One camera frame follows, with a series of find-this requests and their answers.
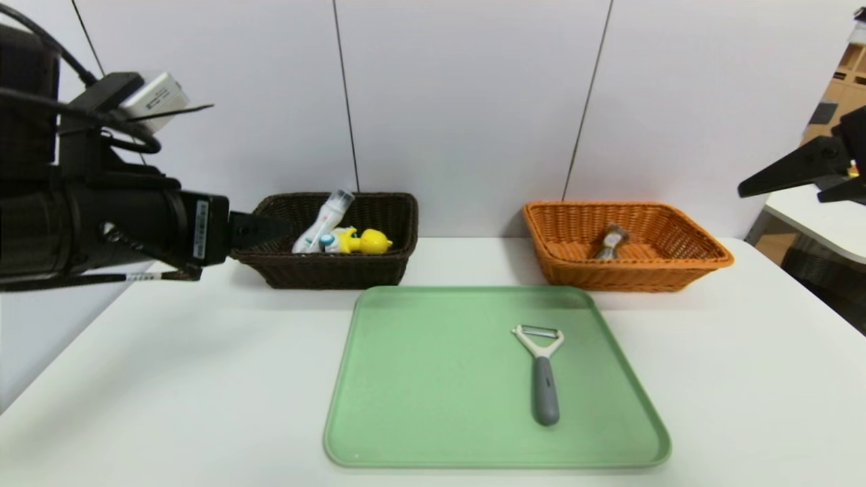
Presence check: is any thin black cable tie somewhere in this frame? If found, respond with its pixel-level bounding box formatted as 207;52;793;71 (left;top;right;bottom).
129;103;214;124

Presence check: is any wooden shelf unit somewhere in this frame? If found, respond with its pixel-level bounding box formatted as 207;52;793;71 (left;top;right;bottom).
802;24;866;146

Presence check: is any orange wicker basket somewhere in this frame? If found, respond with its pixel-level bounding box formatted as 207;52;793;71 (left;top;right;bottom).
522;201;735;293

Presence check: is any green plastic tray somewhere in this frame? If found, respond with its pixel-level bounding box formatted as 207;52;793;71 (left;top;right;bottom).
323;285;672;469

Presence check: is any frosted clear plastic bottle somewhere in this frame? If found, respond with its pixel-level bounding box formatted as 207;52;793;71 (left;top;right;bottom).
292;189;355;255

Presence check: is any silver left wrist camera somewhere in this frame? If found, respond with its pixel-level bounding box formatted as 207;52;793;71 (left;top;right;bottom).
101;71;191;136

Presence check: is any dark brown wicker basket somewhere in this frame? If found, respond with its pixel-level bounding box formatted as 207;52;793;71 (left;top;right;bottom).
229;192;419;290

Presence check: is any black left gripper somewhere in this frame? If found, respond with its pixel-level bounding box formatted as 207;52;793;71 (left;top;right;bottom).
64;176;293;279

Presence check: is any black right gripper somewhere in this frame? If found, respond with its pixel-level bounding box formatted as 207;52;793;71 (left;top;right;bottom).
737;105;866;205

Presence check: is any white peeler grey handle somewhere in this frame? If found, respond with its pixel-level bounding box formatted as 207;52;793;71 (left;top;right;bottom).
511;325;565;427

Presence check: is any white side table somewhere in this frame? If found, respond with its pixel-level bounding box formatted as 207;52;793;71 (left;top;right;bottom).
744;186;866;266

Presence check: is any chocolate candy pack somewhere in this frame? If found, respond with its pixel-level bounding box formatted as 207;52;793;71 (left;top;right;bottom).
593;223;631;261

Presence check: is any yellow duck toy car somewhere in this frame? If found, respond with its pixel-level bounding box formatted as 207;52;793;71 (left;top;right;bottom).
319;227;393;256

